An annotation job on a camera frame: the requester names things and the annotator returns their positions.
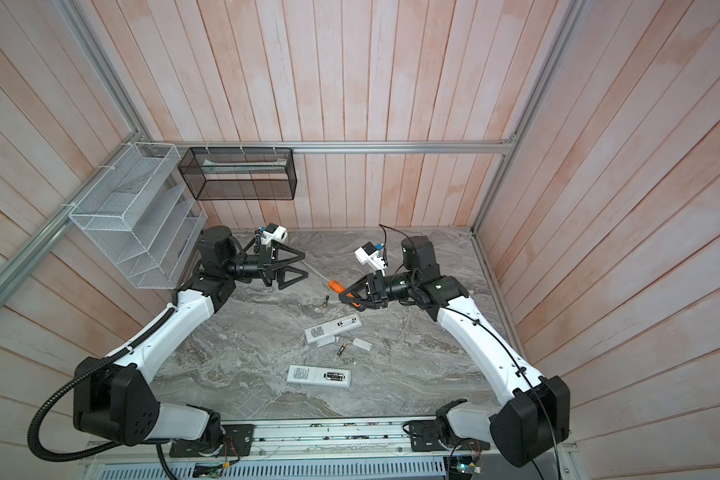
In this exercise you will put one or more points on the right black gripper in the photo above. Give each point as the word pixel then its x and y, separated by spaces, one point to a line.
pixel 373 285

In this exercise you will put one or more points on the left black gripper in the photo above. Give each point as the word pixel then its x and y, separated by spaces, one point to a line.
pixel 266 256

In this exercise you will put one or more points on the orange handled screwdriver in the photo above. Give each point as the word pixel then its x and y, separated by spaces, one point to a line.
pixel 332 284

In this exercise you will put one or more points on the white remote control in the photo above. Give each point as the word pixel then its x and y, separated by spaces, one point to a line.
pixel 314 376
pixel 334 327

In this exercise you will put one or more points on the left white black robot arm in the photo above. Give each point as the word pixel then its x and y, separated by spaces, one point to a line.
pixel 112 398

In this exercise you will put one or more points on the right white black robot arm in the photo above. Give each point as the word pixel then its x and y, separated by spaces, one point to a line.
pixel 535 409

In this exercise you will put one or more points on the white battery cover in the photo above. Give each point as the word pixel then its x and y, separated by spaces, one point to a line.
pixel 362 344
pixel 325 341

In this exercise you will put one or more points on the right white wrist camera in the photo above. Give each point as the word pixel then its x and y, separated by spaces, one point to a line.
pixel 372 255

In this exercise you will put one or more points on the black wire mesh basket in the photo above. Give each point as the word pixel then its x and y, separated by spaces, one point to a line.
pixel 239 173

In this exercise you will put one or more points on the white wire mesh shelf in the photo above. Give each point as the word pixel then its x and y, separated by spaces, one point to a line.
pixel 143 220

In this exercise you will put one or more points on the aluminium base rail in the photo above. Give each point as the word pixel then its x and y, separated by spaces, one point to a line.
pixel 352 441

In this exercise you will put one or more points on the horizontal aluminium frame bar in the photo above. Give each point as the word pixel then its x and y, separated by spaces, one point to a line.
pixel 360 147

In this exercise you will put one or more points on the left aluminium frame bar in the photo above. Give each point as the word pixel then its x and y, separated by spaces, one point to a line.
pixel 20 266

